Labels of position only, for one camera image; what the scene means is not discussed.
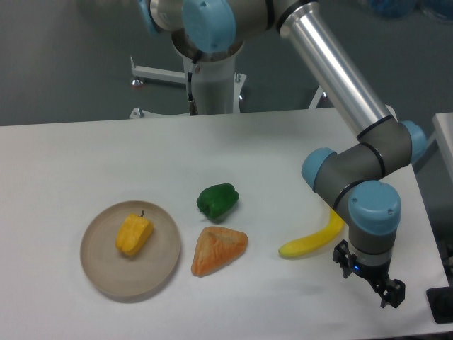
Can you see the yellow bell pepper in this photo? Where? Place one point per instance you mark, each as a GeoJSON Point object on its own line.
{"type": "Point", "coordinates": [133, 234]}

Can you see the green bell pepper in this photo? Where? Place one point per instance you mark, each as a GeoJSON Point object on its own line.
{"type": "Point", "coordinates": [215, 201]}

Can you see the yellow banana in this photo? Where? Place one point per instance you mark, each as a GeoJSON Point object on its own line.
{"type": "Point", "coordinates": [313, 242]}

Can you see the blue plastic bag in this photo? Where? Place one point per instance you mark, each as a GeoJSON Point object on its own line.
{"type": "Point", "coordinates": [439, 10]}

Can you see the black device at table edge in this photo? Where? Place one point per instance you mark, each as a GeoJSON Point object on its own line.
{"type": "Point", "coordinates": [440, 301]}

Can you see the white side table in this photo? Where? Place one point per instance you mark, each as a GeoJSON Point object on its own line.
{"type": "Point", "coordinates": [434, 175]}

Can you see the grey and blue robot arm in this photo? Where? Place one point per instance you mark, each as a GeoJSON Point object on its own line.
{"type": "Point", "coordinates": [349, 182]}

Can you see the beige round plate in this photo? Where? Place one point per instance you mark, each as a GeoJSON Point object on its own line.
{"type": "Point", "coordinates": [130, 278]}

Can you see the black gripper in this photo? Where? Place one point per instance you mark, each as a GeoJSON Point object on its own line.
{"type": "Point", "coordinates": [375, 269]}

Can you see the orange triangular bread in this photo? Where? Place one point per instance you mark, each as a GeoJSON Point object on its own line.
{"type": "Point", "coordinates": [217, 247]}

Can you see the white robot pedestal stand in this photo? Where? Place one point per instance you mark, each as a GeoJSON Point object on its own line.
{"type": "Point", "coordinates": [258, 74]}

